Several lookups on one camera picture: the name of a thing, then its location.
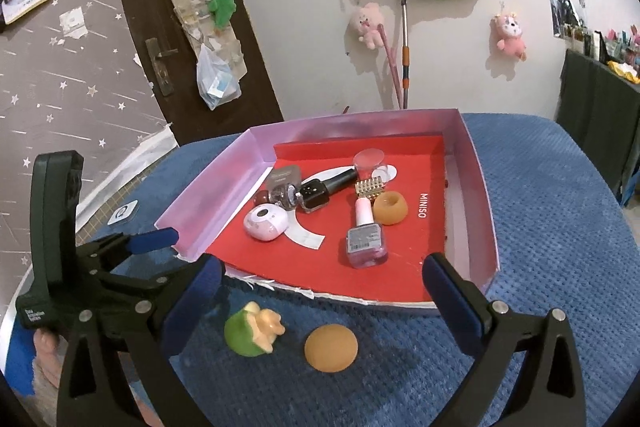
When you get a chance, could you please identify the green tulip-shaped toy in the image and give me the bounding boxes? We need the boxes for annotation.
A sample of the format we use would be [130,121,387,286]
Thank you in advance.
[224,301,285,358]

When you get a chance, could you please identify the pink round compact case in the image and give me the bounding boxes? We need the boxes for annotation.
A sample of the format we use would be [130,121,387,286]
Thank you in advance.
[243,204,288,242]

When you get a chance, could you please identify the glass bottle red ball cap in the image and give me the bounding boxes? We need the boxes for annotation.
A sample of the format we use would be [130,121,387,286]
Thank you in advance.
[254,183,298,211]

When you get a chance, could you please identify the orange round lid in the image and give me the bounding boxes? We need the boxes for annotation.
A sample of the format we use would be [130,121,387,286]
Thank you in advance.
[304,324,359,373]

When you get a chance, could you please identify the black nail polish bottle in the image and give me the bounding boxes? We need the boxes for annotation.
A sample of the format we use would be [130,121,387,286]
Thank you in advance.
[296,168,358,213]

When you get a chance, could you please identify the pink nail polish bottle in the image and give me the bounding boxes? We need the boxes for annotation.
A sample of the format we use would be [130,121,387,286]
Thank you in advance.
[345,197,388,269]

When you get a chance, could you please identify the gold studded cylinder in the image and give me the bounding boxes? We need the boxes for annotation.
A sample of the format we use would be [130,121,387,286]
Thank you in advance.
[355,176,385,199]

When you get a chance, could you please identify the orange ring-shaped jar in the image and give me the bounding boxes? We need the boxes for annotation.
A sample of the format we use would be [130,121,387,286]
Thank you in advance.
[372,191,408,225]

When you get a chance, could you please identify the person's left hand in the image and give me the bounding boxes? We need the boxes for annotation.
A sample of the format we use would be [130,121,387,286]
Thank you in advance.
[34,329,63,389]

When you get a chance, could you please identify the white square sticker tag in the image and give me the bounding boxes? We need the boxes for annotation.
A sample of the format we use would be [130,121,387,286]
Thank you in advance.
[107,199,139,227]

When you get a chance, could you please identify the grey earbud case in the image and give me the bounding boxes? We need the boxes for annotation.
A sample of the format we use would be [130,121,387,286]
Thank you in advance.
[265,165,302,191]

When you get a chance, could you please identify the blue textured table cloth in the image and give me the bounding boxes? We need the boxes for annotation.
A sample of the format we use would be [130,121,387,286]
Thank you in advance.
[53,114,639,426]

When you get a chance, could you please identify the purple cardboard tray red liner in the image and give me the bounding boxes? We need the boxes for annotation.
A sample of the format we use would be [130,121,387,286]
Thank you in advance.
[156,109,500,310]

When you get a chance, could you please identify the dark brown door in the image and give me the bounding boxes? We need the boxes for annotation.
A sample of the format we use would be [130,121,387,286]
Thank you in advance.
[122,0,283,144]

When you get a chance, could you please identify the clear plastic bag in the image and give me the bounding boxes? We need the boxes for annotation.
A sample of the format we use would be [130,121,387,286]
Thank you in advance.
[196,44,242,110]

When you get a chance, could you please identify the clear plastic cup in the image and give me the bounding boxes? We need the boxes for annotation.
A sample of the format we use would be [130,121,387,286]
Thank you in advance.
[352,148,385,180]

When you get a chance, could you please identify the green plush on door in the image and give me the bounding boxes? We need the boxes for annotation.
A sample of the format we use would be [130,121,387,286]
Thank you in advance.
[207,0,236,29]

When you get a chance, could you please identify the dark cluttered side table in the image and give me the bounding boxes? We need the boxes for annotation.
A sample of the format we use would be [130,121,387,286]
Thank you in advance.
[555,31,639,206]

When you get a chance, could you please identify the pink stick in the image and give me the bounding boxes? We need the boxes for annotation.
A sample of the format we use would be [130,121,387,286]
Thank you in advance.
[378,24,404,109]

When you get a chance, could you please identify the pink plush toy left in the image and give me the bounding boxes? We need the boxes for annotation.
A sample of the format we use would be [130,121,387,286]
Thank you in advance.
[349,2,384,50]

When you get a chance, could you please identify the pink plush toy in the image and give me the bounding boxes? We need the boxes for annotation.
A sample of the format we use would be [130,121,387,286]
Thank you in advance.
[492,13,526,62]
[349,2,384,50]

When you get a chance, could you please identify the pink plush toy right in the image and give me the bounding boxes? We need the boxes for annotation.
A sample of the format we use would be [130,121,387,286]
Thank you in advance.
[492,13,526,62]

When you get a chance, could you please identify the brass door handle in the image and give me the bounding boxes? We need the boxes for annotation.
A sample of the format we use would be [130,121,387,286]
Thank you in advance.
[145,38,178,96]

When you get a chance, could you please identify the orange-handled broom stick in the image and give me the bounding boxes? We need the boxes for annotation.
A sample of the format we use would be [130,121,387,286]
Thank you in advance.
[400,0,410,109]

